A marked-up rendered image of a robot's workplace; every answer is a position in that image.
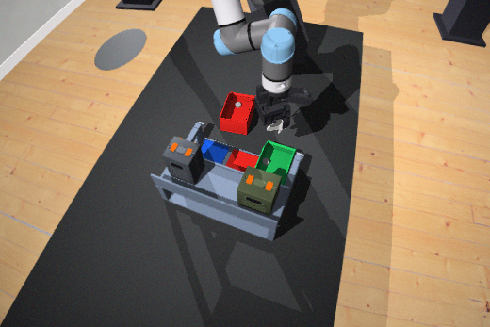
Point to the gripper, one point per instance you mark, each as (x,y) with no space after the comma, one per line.
(272,110)

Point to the grey metal shelf rack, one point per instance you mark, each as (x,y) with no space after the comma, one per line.
(224,168)

